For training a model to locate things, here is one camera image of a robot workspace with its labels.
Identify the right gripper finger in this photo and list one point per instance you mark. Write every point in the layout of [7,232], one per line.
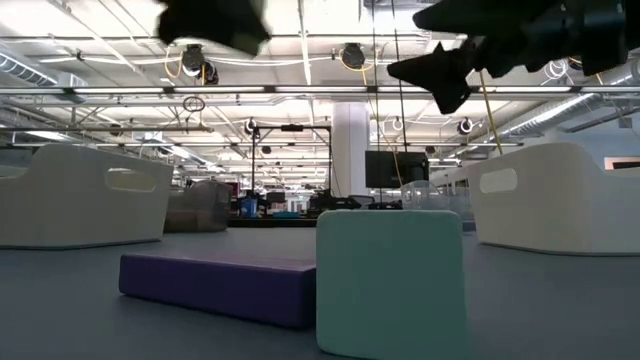
[445,75]
[465,17]

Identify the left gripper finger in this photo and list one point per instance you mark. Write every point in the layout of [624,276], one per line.
[210,20]

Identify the small teal cube block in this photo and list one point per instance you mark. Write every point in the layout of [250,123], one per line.
[390,285]

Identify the purple rectangular block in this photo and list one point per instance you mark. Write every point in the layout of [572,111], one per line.
[215,290]

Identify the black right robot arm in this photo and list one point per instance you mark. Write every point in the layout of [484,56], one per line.
[605,45]

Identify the black monitor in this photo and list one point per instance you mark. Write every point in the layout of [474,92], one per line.
[385,170]

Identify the white pillar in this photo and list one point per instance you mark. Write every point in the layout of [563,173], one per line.
[350,150]

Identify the clear plastic bin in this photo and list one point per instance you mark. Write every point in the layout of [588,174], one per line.
[425,200]

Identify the tan framed dark panel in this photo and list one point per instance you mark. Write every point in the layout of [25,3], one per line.
[622,163]

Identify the black robot equipment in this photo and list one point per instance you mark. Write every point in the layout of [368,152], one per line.
[332,202]

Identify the white plastic bin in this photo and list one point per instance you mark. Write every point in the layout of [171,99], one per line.
[60,210]
[550,215]

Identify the dark grey plastic bin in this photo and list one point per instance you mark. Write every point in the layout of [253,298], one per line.
[200,210]

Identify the blue container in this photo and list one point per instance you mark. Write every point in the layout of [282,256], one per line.
[248,207]

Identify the black frame stand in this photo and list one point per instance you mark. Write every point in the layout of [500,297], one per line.
[292,128]

